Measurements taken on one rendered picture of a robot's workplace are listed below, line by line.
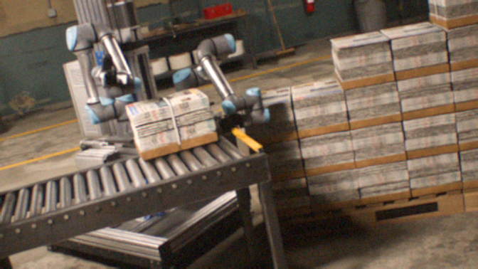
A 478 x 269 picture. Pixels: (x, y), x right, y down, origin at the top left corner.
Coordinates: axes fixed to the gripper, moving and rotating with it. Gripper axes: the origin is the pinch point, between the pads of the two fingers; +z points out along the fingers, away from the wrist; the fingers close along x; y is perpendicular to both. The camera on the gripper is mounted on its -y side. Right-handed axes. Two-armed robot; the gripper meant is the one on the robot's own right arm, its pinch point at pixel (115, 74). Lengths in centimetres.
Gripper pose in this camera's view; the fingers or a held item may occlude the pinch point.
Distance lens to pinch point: 277.4
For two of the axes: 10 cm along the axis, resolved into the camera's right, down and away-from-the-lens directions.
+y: 0.7, 9.7, 2.1
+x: -9.0, 1.6, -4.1
